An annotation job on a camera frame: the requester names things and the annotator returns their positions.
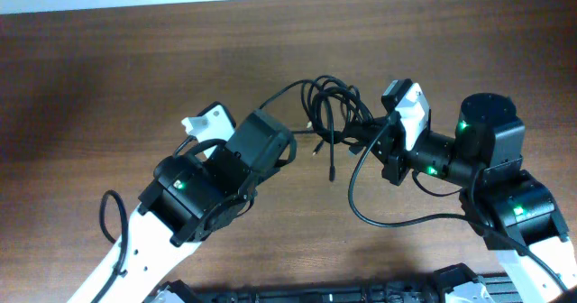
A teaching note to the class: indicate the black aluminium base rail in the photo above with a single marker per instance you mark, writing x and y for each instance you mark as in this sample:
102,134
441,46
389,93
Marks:
455,283

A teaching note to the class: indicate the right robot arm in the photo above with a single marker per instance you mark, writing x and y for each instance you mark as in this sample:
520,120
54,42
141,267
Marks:
515,214

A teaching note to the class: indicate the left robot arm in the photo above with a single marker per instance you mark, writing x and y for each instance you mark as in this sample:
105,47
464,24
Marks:
207,182

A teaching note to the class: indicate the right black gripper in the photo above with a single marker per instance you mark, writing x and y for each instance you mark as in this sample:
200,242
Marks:
395,154

